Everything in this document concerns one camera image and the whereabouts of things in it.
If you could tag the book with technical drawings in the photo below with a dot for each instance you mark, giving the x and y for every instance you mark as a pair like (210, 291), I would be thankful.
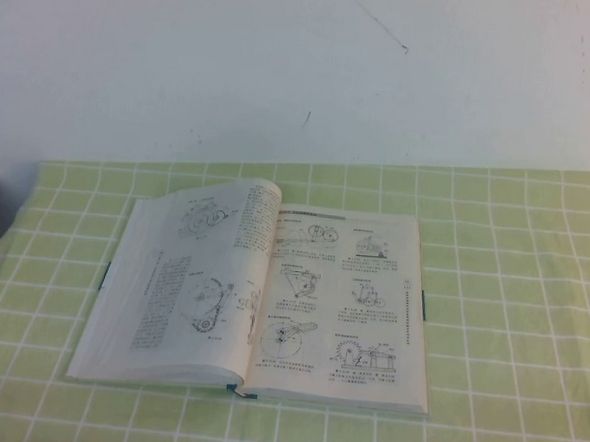
(300, 301)

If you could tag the green checked tablecloth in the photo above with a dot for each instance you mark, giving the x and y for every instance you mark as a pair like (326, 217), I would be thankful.
(508, 344)

